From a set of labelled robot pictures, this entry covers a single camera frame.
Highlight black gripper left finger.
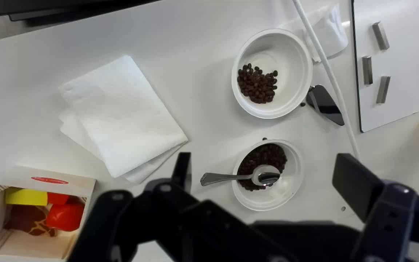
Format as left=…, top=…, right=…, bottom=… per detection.
left=172, top=152, right=194, bottom=194

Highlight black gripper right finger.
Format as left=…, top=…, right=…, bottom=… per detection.
left=332, top=153, right=387, bottom=223

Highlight metal spoon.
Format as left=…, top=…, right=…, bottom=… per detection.
left=199, top=163, right=282, bottom=190

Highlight small white bowl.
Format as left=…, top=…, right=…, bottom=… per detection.
left=230, top=139, right=306, bottom=213

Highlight coffee beans in small bowl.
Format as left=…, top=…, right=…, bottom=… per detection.
left=236, top=143, right=288, bottom=193

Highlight white paper napkin stack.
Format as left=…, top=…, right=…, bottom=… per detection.
left=55, top=54, right=191, bottom=187

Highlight white flat board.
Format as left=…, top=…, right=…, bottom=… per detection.
left=351, top=0, right=419, bottom=134

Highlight coffee beans in large bowl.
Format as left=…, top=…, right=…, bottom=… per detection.
left=236, top=63, right=279, bottom=105

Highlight red toy block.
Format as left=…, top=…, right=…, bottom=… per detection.
left=44, top=191, right=86, bottom=233

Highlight large white bowl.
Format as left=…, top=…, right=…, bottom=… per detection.
left=230, top=28, right=314, bottom=121

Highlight yellow toy block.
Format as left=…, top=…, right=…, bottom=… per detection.
left=3, top=187, right=50, bottom=209

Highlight brown toy block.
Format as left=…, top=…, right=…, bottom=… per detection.
left=7, top=206, right=58, bottom=239

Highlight wooden toy box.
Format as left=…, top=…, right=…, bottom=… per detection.
left=0, top=166, right=98, bottom=261

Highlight white power cable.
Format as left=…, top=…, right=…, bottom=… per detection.
left=291, top=0, right=361, bottom=159

